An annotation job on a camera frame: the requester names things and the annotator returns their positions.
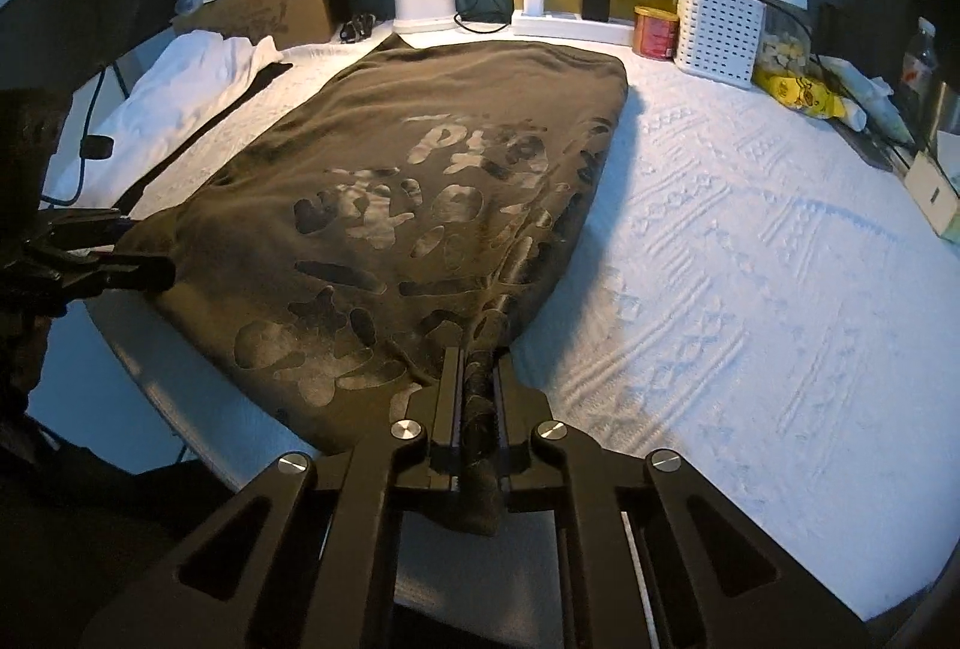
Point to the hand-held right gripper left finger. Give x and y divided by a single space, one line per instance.
450 394

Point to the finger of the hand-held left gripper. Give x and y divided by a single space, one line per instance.
79 227
112 274

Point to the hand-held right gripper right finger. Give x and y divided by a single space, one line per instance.
504 394

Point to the brown printed t-shirt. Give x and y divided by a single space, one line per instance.
412 184

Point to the white garment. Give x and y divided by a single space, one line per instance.
180 79

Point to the cardboard box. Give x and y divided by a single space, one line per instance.
262 12

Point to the white power strip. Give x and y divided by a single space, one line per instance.
562 27

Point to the red tin can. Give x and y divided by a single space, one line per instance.
655 33

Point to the white perforated basket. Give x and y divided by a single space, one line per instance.
718 34

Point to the yellow snack bag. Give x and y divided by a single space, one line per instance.
802 90

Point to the dark smartphone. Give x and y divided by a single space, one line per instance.
877 148

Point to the glass jar with white lid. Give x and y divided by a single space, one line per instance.
784 42

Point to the wet wipes packet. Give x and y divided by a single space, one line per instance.
874 94

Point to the white rectangular box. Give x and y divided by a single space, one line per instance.
934 188

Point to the steel tumbler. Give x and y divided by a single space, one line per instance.
946 109

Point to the clear plastic water bottle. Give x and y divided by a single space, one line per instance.
919 64

